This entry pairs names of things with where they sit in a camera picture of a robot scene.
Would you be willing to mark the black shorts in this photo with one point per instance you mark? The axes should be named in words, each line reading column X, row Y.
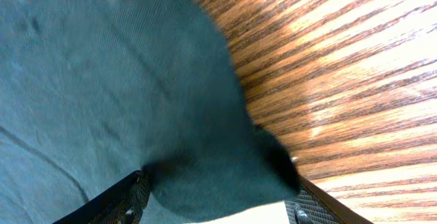
column 93, row 90

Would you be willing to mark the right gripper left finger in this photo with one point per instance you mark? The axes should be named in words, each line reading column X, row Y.
column 123, row 203

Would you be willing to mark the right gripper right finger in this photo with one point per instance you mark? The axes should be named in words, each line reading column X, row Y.
column 315, row 206

